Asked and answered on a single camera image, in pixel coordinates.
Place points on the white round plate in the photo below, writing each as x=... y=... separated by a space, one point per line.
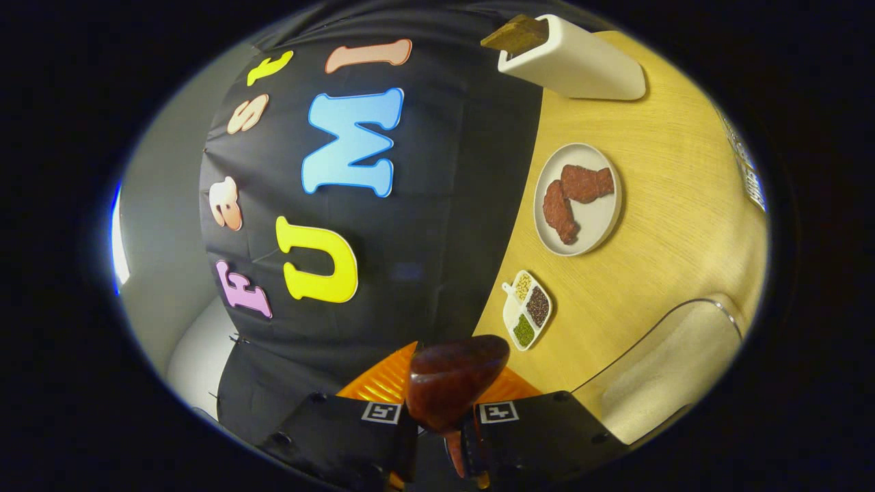
x=598 y=219

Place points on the red meat piece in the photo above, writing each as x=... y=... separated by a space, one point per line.
x=588 y=183
x=559 y=215

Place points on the black backdrop cloth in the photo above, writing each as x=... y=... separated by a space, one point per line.
x=444 y=239

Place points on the brown wooden spoon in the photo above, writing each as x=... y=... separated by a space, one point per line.
x=451 y=383

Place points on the long ceiling light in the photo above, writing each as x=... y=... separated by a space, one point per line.
x=119 y=239

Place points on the white divided bean dish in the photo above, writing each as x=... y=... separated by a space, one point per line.
x=526 y=311

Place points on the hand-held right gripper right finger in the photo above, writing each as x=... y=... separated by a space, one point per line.
x=547 y=437

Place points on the glass tray of rice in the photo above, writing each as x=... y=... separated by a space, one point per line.
x=670 y=369

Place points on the white toaster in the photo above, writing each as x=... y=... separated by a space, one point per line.
x=581 y=65

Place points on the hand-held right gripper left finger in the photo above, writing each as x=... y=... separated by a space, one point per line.
x=335 y=437

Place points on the brown toast slice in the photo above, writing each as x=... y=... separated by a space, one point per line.
x=516 y=34

